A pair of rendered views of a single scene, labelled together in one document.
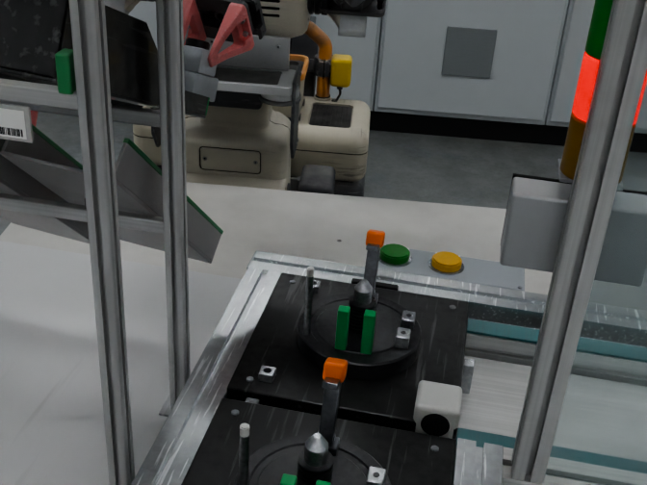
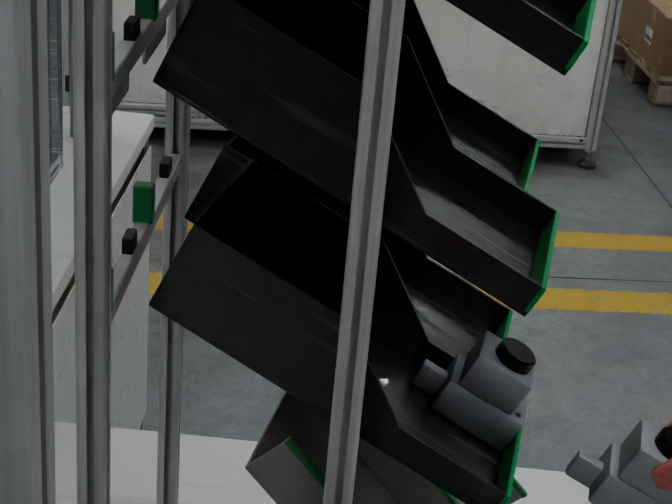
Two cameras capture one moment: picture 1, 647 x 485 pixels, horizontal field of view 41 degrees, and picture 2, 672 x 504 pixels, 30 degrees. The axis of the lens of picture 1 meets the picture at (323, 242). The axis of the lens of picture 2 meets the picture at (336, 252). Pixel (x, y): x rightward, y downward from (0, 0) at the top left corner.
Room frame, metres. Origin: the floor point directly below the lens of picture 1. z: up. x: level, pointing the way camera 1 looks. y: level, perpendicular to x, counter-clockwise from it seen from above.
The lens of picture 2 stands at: (0.68, -0.54, 1.72)
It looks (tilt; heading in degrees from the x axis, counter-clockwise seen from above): 25 degrees down; 82
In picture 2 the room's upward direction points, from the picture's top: 5 degrees clockwise
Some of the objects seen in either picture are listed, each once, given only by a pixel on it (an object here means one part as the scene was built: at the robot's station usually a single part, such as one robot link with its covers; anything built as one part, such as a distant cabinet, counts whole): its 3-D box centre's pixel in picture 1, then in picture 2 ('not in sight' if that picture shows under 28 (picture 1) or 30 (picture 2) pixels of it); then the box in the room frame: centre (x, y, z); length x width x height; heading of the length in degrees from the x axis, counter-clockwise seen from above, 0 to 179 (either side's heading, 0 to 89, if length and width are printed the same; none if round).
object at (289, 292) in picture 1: (357, 346); not in sight; (0.81, -0.05, 0.96); 0.24 x 0.24 x 0.02; 81
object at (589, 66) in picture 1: (610, 87); not in sight; (0.66, -0.22, 1.33); 0.05 x 0.05 x 0.05
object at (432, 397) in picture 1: (436, 410); not in sight; (0.69, -0.13, 0.97); 0.05 x 0.05 x 0.04; 81
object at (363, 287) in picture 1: (363, 290); not in sight; (0.81, -0.05, 1.04); 0.02 x 0.02 x 0.03
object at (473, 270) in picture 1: (443, 284); not in sight; (1.00, -0.17, 0.93); 0.21 x 0.07 x 0.06; 81
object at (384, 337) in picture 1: (359, 333); not in sight; (0.81, -0.05, 0.98); 0.14 x 0.14 x 0.02
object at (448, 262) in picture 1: (446, 264); not in sight; (1.00, -0.17, 0.96); 0.04 x 0.04 x 0.02
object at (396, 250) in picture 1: (394, 256); not in sight; (1.02, -0.10, 0.96); 0.04 x 0.04 x 0.02
